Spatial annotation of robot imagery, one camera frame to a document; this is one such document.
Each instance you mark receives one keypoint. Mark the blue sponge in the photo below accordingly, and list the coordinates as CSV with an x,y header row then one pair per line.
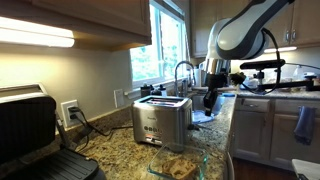
x,y
228,94

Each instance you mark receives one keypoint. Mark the brown bread slice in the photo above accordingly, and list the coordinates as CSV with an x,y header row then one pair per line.
x,y
180,168

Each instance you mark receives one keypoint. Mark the black panini press grill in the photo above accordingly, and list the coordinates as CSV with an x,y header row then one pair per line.
x,y
30,126

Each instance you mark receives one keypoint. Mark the black toaster lever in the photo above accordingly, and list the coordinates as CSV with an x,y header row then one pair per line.
x,y
192,127

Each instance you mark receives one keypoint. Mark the kitchen window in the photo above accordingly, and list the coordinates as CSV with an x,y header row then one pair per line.
x,y
150,56

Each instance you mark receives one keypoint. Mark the blue hanging towel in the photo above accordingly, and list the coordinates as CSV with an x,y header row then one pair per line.
x,y
305,125

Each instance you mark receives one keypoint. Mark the white wall power outlet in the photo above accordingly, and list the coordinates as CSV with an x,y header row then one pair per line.
x,y
65,115

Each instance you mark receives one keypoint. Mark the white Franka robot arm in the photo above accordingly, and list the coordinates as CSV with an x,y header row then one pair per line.
x,y
243,33

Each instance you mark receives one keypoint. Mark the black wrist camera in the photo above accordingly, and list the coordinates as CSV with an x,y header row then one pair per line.
x,y
238,78

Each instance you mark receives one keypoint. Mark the white rice cooker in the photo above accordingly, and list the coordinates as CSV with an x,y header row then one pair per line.
x,y
251,83

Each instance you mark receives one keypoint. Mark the white lower kitchen cabinets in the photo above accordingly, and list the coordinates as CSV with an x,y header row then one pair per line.
x,y
253,130

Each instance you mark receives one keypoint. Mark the under-cabinet strip light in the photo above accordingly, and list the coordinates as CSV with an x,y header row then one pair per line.
x,y
280,50
33,33

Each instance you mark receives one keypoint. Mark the silver table knife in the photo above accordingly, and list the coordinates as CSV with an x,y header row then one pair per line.
x,y
205,127

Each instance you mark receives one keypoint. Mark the white wall switch plate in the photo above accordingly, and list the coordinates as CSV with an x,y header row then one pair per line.
x,y
119,98

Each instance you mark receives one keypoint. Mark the white flat panel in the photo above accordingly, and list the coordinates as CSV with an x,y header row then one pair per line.
x,y
305,168

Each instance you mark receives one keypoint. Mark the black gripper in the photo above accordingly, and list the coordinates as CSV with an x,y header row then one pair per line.
x,y
216,80

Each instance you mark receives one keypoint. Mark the chrome kitchen faucet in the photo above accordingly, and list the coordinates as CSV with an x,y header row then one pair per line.
x,y
181,65

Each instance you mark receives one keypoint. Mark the black stereo camera bar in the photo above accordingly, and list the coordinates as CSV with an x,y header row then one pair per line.
x,y
263,64

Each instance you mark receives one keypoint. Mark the black pepper grinder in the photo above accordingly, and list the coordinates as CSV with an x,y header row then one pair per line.
x,y
145,90

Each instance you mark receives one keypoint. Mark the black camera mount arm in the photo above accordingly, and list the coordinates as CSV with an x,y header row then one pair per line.
x,y
286,85

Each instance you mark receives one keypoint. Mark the stainless steel sink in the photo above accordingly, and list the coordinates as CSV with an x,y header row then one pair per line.
x,y
198,101

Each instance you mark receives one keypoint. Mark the stainless steel two-slot toaster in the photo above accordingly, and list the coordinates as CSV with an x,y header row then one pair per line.
x,y
160,120

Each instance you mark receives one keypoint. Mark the clear glass food container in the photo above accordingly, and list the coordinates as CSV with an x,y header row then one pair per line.
x,y
156,166

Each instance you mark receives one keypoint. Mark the wooden upper cabinet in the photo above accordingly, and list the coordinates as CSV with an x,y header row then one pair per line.
x,y
83,16

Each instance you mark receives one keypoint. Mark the white paper towel roll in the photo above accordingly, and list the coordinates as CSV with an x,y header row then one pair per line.
x,y
198,77

